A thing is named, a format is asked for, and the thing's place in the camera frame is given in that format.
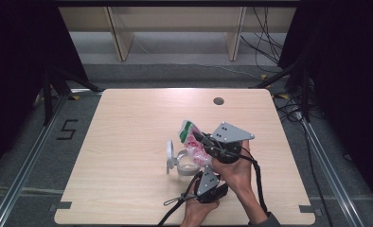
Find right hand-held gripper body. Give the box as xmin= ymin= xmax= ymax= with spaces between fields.
xmin=203 ymin=121 xmax=256 ymax=165

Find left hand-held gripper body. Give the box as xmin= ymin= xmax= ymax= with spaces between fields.
xmin=193 ymin=166 xmax=229 ymax=204

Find pink and white plastic bag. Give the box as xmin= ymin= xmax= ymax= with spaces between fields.
xmin=178 ymin=119 xmax=215 ymax=168

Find clear jar with grey lid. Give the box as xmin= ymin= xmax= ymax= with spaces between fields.
xmin=165 ymin=139 xmax=207 ymax=183

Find person's left hand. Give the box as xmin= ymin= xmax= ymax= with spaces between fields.
xmin=179 ymin=182 xmax=221 ymax=227

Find person's right hand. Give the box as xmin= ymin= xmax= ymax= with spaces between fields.
xmin=211 ymin=140 xmax=255 ymax=193

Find black metal stand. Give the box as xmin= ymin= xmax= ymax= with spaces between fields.
xmin=249 ymin=53 xmax=312 ymax=123
xmin=42 ymin=66 xmax=103 ymax=127

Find light wooden desk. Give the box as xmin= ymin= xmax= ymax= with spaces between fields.
xmin=58 ymin=6 xmax=297 ymax=62

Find black curtain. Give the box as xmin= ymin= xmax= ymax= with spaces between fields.
xmin=277 ymin=0 xmax=373 ymax=207
xmin=0 ymin=0 xmax=88 ymax=179

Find left hand-held gripper black cable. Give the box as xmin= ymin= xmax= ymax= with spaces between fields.
xmin=157 ymin=171 xmax=205 ymax=227

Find hand-held gripper black cable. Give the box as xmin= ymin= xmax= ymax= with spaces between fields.
xmin=157 ymin=171 xmax=205 ymax=227
xmin=238 ymin=153 xmax=270 ymax=215

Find right hand-held gripper black cable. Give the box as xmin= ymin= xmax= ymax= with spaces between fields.
xmin=238 ymin=153 xmax=270 ymax=215

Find thin white floor cable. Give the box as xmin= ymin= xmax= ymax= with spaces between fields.
xmin=133 ymin=37 xmax=261 ymax=80

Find black floor cables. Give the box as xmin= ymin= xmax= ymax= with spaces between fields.
xmin=275 ymin=96 xmax=332 ymax=227

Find bundle of hanging black cables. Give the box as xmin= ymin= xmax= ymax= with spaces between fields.
xmin=240 ymin=6 xmax=285 ymax=66

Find black table bracket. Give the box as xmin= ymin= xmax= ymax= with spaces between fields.
xmin=47 ymin=201 xmax=73 ymax=213
xmin=298 ymin=204 xmax=322 ymax=218

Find aluminium floor rail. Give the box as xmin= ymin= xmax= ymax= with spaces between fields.
xmin=301 ymin=119 xmax=365 ymax=227
xmin=0 ymin=94 xmax=69 ymax=227

